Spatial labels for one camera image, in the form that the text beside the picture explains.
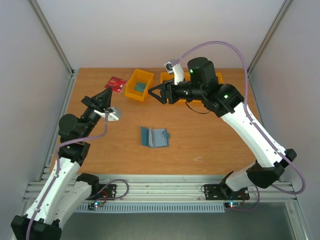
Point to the blue card holder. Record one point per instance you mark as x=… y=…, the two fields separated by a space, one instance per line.
x=154 y=138

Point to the right aluminium frame post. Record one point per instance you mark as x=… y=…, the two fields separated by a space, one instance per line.
x=285 y=6

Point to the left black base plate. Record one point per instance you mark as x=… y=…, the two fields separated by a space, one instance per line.
x=108 y=192

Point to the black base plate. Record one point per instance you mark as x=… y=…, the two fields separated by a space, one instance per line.
x=212 y=192
x=108 y=192

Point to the grey slotted cable duct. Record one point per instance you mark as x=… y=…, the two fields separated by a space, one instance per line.
x=137 y=208

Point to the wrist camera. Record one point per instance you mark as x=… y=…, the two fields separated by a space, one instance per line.
x=111 y=114
x=173 y=67

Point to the single yellow bin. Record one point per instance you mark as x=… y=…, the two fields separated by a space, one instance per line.
x=139 y=76

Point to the yellow bin with blue card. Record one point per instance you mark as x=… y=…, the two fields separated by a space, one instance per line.
x=219 y=77

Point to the teal credit card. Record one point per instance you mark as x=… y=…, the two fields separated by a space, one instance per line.
x=140 y=87

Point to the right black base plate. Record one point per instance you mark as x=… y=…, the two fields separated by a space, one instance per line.
x=212 y=192

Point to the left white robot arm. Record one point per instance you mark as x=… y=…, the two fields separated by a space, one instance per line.
x=44 y=219

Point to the left aluminium frame post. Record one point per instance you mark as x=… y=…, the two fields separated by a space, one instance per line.
x=43 y=20

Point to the yellow bin with black card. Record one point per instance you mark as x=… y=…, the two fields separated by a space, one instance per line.
x=165 y=76

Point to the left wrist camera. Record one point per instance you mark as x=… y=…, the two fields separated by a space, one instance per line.
x=111 y=114

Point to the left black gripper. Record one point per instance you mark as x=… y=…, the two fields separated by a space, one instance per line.
x=100 y=101

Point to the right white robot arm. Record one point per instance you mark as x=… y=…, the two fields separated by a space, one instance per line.
x=227 y=103

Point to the aluminium frame post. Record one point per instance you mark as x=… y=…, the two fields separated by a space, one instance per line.
x=43 y=20
x=285 y=6

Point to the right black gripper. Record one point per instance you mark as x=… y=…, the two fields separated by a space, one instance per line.
x=169 y=91

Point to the red credit card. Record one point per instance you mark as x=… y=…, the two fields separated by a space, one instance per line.
x=116 y=84

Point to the yellow bin with red card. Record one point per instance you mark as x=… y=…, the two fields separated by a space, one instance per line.
x=187 y=76

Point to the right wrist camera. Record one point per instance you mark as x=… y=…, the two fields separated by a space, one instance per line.
x=173 y=67

